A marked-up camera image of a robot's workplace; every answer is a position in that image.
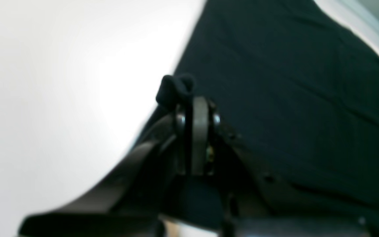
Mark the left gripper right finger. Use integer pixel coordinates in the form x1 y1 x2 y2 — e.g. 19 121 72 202
193 96 379 237

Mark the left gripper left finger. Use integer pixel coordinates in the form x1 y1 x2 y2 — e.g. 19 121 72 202
18 105 186 237

